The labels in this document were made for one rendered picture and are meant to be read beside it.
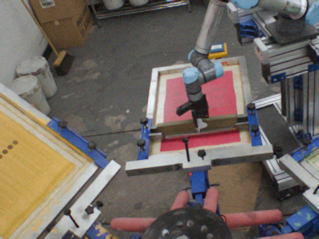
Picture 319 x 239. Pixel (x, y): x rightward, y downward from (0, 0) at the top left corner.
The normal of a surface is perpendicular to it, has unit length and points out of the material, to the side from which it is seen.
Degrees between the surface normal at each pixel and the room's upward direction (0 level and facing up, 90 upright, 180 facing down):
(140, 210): 0
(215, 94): 0
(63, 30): 90
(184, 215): 0
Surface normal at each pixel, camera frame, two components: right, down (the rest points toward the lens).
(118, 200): -0.15, -0.75
